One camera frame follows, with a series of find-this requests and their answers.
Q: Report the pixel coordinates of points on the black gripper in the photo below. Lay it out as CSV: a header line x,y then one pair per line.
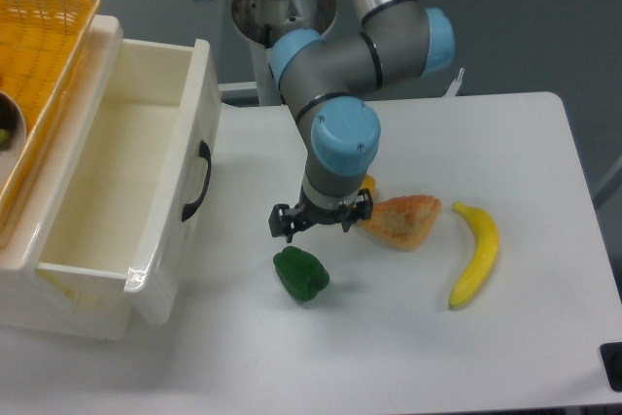
x,y
286,221

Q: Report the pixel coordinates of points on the green bell pepper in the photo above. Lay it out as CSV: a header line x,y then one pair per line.
x,y
302,274

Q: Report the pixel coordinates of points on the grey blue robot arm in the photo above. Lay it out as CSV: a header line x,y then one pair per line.
x,y
323,83

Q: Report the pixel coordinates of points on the yellow bell pepper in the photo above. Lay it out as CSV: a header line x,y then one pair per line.
x,y
369,184

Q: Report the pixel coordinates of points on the orange bread pastry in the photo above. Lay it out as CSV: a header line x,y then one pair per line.
x,y
403,222

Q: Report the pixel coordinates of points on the yellow banana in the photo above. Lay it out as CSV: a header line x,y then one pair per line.
x,y
487,244

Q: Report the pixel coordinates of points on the white plastic drawer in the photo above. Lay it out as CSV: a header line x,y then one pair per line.
x,y
126,195

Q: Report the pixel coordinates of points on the white drawer cabinet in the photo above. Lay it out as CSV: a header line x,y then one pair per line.
x,y
40,289

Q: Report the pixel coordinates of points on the black object at table edge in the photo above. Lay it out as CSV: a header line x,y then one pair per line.
x,y
611,354

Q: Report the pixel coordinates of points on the grey bowl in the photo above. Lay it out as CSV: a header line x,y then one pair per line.
x,y
13,120

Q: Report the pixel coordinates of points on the green item in bowl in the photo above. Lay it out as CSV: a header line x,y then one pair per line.
x,y
5,136

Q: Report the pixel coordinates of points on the yellow woven basket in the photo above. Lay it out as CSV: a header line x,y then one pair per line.
x,y
40,43

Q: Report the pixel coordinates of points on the black drawer handle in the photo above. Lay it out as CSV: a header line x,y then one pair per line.
x,y
201,181

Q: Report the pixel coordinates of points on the white table bracket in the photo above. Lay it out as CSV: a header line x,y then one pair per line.
x,y
455,87

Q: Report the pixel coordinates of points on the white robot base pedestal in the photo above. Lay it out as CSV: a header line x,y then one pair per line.
x,y
263,22

